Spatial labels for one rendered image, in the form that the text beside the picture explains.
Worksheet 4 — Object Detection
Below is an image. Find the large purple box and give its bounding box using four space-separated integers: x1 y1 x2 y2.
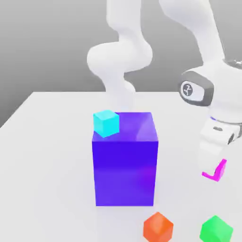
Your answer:
91 112 159 207

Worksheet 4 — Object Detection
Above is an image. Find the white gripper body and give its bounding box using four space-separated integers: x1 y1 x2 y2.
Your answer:
198 140 226 172

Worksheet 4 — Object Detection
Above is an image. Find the small magenta cube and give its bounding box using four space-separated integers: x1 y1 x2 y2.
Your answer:
201 158 228 182

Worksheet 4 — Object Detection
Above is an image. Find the small cyan cube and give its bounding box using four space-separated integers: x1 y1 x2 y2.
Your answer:
93 109 120 138

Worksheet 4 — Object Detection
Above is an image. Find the small green cube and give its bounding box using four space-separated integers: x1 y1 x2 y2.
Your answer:
199 215 234 242

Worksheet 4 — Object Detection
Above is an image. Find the small orange cube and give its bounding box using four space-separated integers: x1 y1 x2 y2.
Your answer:
143 211 174 242

